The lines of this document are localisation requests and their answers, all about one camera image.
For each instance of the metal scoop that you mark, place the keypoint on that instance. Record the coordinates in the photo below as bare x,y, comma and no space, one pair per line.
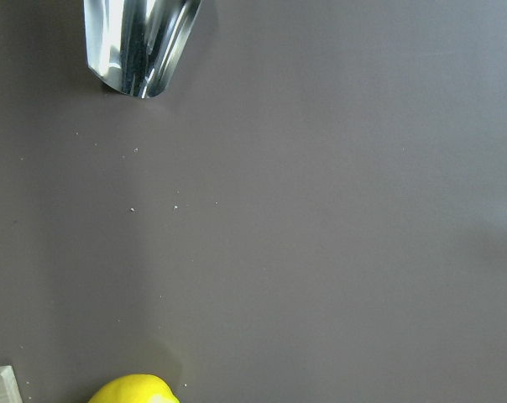
135,46

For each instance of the whole yellow lemon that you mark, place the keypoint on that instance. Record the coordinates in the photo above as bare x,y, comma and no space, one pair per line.
135,388

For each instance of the wooden cutting board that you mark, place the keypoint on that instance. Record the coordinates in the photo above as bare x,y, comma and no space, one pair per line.
9,392

